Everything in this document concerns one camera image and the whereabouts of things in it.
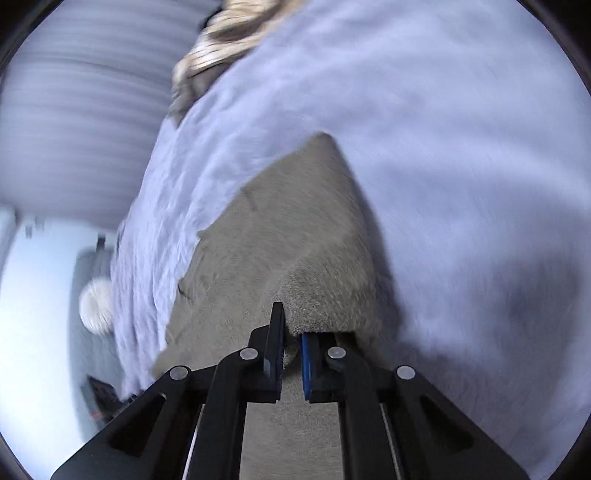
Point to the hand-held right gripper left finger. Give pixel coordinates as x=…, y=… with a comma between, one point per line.
x=275, y=350

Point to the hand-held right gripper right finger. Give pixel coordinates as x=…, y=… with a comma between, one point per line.
x=306, y=369

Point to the olive knit sweater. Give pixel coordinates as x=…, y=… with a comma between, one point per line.
x=295, y=240

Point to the white fluffy ball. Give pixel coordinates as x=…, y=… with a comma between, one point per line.
x=97, y=304

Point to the white fluffy blanket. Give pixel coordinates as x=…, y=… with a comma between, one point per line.
x=438, y=161

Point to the beige striped cloth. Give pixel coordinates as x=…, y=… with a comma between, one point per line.
x=217, y=44

